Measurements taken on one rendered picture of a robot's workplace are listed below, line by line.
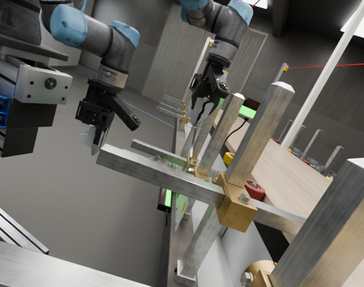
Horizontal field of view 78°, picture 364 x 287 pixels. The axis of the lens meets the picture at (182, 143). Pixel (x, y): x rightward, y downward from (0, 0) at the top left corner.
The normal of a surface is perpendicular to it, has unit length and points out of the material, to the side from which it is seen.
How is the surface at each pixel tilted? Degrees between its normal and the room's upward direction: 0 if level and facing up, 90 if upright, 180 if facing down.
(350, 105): 90
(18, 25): 72
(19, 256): 0
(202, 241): 90
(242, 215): 90
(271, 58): 90
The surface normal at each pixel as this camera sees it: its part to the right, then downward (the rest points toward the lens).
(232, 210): 0.01, 0.29
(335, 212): -0.92, -0.37
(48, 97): 0.85, 0.45
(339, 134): -0.37, 0.12
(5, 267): 0.38, -0.88
